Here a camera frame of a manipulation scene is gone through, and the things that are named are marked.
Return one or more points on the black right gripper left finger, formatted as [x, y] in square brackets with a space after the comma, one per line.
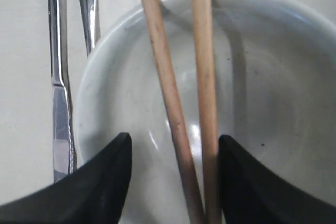
[95, 193]

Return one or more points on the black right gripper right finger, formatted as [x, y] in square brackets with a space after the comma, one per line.
[249, 192]

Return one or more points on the steel table knife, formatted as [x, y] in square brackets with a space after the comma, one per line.
[64, 154]

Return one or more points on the brown wooden chopstick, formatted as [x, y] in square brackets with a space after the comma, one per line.
[206, 92]
[174, 110]

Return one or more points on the cream ceramic bowl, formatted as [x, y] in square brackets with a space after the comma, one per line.
[275, 87]

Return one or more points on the steel table fork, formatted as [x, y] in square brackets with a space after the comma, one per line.
[91, 23]

